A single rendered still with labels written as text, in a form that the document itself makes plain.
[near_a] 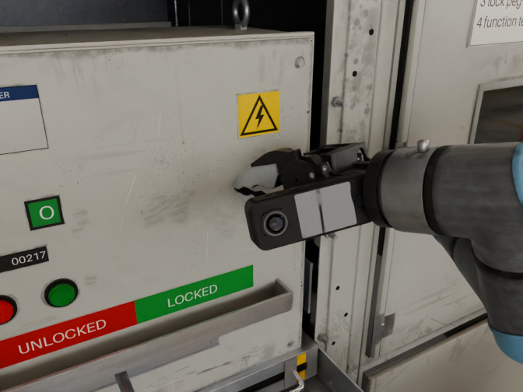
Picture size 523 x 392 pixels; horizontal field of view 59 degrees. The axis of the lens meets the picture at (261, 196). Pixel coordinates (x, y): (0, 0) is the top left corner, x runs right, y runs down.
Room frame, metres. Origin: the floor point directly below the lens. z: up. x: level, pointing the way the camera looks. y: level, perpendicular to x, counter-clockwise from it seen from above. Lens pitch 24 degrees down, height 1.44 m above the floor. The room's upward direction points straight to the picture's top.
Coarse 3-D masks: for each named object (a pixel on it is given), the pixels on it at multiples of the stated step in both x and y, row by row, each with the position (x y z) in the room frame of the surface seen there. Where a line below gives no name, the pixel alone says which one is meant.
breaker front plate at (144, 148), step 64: (0, 64) 0.41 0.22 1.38; (64, 64) 0.44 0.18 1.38; (128, 64) 0.47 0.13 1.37; (192, 64) 0.50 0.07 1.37; (256, 64) 0.54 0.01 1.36; (64, 128) 0.43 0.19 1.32; (128, 128) 0.46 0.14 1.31; (192, 128) 0.50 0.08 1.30; (0, 192) 0.40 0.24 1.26; (64, 192) 0.43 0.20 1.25; (128, 192) 0.46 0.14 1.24; (192, 192) 0.49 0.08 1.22; (0, 256) 0.39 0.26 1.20; (64, 256) 0.42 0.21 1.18; (128, 256) 0.45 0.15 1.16; (192, 256) 0.49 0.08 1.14; (256, 256) 0.54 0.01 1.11; (64, 320) 0.42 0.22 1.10; (192, 320) 0.49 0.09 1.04; (0, 384) 0.38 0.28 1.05; (192, 384) 0.49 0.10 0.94
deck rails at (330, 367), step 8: (320, 352) 0.58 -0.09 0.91; (320, 360) 0.58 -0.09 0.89; (328, 360) 0.56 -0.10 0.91; (320, 368) 0.58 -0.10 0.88; (328, 368) 0.56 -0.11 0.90; (336, 368) 0.54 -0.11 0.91; (312, 376) 0.59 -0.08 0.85; (320, 376) 0.58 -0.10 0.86; (328, 376) 0.56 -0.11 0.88; (336, 376) 0.54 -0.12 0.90; (344, 376) 0.53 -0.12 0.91; (304, 384) 0.57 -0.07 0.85; (312, 384) 0.57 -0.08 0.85; (320, 384) 0.57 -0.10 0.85; (328, 384) 0.56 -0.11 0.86; (336, 384) 0.54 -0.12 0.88; (344, 384) 0.53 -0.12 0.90; (352, 384) 0.51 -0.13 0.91
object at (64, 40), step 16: (16, 32) 0.62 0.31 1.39; (32, 32) 0.62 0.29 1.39; (48, 32) 0.62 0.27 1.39; (64, 32) 0.62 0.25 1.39; (80, 32) 0.62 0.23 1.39; (96, 32) 0.62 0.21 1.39; (112, 32) 0.62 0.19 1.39; (128, 32) 0.62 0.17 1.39; (144, 32) 0.62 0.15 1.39; (160, 32) 0.62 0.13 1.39; (176, 32) 0.62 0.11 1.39; (192, 32) 0.62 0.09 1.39; (208, 32) 0.62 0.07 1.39; (224, 32) 0.62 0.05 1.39; (240, 32) 0.62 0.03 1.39; (256, 32) 0.62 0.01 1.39; (272, 32) 0.62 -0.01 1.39; (288, 32) 0.57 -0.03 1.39; (304, 32) 0.57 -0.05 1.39; (0, 48) 0.41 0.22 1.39; (16, 48) 0.42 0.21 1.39; (32, 48) 0.43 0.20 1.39; (48, 48) 0.43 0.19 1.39; (64, 48) 0.44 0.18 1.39; (80, 48) 0.45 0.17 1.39; (96, 48) 0.45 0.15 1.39; (112, 48) 0.46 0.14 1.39; (304, 240) 0.57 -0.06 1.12; (304, 256) 0.57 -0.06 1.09
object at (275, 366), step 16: (304, 336) 0.60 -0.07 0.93; (288, 352) 0.56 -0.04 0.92; (304, 352) 0.56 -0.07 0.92; (256, 368) 0.53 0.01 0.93; (272, 368) 0.54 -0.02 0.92; (304, 368) 0.57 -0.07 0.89; (224, 384) 0.50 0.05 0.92; (240, 384) 0.51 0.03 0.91; (256, 384) 0.52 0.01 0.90; (272, 384) 0.54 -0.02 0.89
